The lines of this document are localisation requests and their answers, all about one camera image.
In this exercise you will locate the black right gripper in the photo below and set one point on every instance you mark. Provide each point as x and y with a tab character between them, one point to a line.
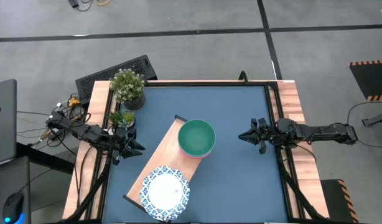
267	135

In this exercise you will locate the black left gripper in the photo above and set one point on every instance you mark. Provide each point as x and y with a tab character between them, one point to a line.
124	140

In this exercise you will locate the green bowl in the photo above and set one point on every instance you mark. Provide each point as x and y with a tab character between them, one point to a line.
195	137

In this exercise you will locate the red bowl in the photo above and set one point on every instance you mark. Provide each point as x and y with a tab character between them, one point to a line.
194	158

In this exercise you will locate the large blue patterned bowl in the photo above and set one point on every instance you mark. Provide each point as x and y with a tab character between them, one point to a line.
148	211

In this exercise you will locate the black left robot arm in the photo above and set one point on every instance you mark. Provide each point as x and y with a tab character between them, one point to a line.
85	132

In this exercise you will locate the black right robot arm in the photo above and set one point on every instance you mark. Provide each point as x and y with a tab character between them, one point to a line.
318	132

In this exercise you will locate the wooden tray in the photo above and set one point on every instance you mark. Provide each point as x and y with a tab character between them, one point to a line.
166	155

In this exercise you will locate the succulent in black pot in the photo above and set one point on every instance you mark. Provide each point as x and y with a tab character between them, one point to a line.
121	117

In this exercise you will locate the bushy plant in ribbed pot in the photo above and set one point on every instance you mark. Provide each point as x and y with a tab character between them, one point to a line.
127	85

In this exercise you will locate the yellow connector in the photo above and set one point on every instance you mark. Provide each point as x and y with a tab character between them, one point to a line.
74	101

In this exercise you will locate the black perforated panel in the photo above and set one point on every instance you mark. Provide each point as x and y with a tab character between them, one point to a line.
97	77

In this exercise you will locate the black floor beam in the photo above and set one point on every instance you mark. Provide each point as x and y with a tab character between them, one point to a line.
44	158

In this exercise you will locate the black orange striped mat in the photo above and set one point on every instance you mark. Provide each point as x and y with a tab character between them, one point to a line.
334	199
371	77

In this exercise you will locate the dark grey side desk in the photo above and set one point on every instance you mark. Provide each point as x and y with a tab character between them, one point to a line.
10	174

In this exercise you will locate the grey stand foot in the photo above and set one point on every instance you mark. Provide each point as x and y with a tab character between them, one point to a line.
377	119

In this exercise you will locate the grey laptop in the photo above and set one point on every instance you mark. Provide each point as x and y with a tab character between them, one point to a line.
4	124

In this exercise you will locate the black computer mouse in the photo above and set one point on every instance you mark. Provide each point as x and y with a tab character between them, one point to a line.
12	207

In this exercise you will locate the black power adapter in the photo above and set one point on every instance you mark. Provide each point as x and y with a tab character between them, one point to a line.
73	3

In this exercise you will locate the black diagonal frame strut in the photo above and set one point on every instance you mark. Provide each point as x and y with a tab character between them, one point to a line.
91	193
298	194

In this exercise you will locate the black table frame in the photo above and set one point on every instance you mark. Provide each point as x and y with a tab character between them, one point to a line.
209	84

